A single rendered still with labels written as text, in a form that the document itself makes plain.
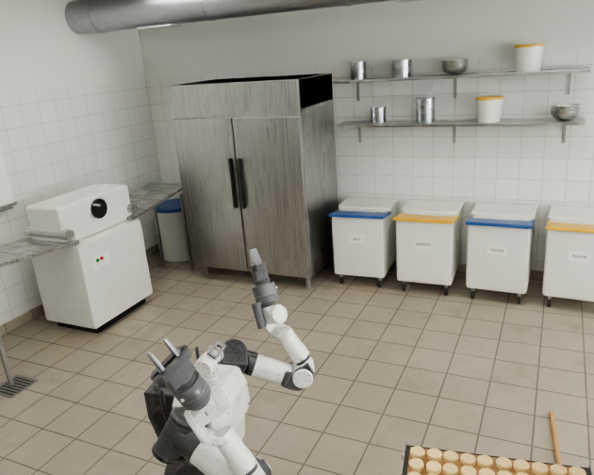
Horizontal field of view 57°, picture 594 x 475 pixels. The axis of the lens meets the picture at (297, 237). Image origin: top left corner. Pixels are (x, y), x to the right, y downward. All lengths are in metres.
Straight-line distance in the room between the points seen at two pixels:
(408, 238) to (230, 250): 1.83
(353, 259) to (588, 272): 2.05
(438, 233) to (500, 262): 0.58
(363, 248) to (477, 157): 1.39
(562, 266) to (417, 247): 1.22
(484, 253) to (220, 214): 2.58
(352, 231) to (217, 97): 1.81
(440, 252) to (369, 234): 0.69
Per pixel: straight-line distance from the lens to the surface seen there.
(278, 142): 5.13
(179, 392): 1.55
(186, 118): 5.67
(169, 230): 6.59
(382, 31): 5.64
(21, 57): 5.86
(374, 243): 5.31
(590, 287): 5.18
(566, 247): 5.05
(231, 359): 2.09
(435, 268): 5.24
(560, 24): 5.41
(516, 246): 5.06
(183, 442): 1.79
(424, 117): 5.33
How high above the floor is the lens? 2.29
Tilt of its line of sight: 19 degrees down
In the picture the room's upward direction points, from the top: 4 degrees counter-clockwise
